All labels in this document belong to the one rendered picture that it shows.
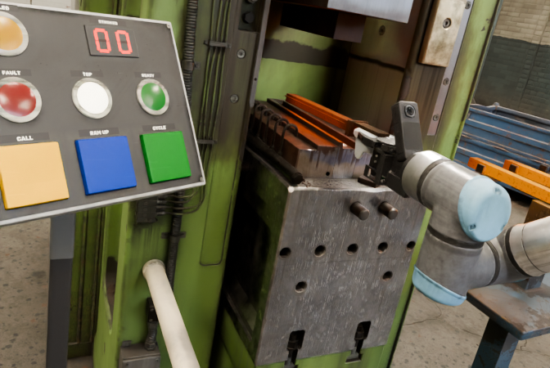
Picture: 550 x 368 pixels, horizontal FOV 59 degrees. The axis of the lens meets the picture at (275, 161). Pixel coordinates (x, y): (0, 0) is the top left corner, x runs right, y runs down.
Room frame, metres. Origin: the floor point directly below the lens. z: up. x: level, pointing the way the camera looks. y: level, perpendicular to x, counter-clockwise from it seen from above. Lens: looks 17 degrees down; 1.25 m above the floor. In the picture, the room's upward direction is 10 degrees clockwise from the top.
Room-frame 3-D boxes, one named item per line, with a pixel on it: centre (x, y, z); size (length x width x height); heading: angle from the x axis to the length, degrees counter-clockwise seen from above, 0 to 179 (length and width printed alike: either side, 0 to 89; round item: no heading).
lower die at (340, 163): (1.22, -0.04, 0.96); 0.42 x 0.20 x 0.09; 27
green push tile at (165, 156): (0.70, 0.17, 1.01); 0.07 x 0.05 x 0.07; 142
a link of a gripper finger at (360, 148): (0.97, -0.17, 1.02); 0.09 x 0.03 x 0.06; 30
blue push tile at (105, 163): (0.63, 0.23, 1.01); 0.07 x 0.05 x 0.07; 142
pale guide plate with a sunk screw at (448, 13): (1.29, -0.36, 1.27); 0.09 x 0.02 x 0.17; 117
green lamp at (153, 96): (0.73, 0.20, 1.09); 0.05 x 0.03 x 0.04; 117
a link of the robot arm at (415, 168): (0.81, -0.27, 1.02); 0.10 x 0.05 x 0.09; 117
